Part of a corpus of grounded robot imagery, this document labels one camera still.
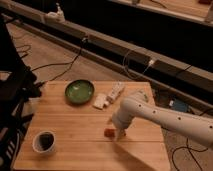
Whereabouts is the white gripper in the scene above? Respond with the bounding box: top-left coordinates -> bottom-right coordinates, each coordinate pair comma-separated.
112,113 -> 133,139

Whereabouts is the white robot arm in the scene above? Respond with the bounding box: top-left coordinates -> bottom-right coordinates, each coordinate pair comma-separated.
111,90 -> 213,149

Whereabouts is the small white sponge piece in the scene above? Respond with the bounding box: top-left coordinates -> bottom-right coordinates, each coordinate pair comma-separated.
93,93 -> 109,110

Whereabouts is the white rectangular block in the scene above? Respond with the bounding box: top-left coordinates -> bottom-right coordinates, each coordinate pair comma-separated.
107,82 -> 125,103

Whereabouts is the green bowl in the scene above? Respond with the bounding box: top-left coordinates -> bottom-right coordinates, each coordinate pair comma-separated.
65,80 -> 95,105

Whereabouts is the blue box on floor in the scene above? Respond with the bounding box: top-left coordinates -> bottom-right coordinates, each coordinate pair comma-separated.
169,99 -> 188,112

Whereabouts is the white cup with dark liquid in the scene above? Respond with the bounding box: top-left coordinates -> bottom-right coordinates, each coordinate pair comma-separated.
32,131 -> 55,155

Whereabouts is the black cable loops right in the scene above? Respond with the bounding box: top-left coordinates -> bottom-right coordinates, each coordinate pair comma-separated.
171,108 -> 213,171

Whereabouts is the black floor cable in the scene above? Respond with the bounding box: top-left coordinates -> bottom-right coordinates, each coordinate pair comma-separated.
31,39 -> 88,82

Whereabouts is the grey metal rail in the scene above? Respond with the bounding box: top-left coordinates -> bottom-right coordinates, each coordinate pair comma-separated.
0,0 -> 213,103

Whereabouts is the white object on rail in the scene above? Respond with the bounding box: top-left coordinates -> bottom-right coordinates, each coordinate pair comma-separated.
46,3 -> 65,22

